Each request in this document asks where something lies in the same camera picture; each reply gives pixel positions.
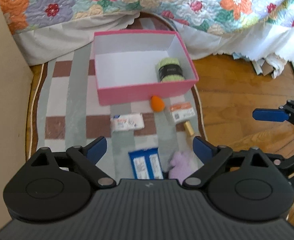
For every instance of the green yarn ball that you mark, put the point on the green yarn ball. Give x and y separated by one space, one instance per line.
169 70

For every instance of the white bed skirt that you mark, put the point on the white bed skirt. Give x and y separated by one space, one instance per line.
262 39

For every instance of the floral quilt bedspread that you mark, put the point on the floral quilt bedspread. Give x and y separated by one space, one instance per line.
212 16

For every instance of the purple plush toy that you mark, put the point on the purple plush toy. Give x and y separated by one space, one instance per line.
182 165

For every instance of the checkered cartoon rug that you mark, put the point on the checkered cartoon rug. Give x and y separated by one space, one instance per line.
69 113

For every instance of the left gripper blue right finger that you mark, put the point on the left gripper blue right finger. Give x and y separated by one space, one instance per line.
214 159

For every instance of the clear floss pick box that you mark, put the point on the clear floss pick box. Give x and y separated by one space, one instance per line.
181 112

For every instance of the white tissue pack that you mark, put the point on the white tissue pack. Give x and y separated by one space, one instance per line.
127 122

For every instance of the pink cardboard box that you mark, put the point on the pink cardboard box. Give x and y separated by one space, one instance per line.
126 65

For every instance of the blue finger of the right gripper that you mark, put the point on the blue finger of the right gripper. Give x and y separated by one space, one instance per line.
273 115

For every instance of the beige wooden cabinet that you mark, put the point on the beige wooden cabinet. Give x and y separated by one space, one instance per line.
15 85

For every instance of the blue wet wipes pack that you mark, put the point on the blue wet wipes pack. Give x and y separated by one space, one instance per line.
146 164

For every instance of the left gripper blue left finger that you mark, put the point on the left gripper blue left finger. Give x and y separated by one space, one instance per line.
85 160

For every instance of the orange makeup sponge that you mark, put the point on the orange makeup sponge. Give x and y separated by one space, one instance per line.
157 104

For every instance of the foundation bottle gold cap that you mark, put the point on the foundation bottle gold cap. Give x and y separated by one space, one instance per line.
189 129

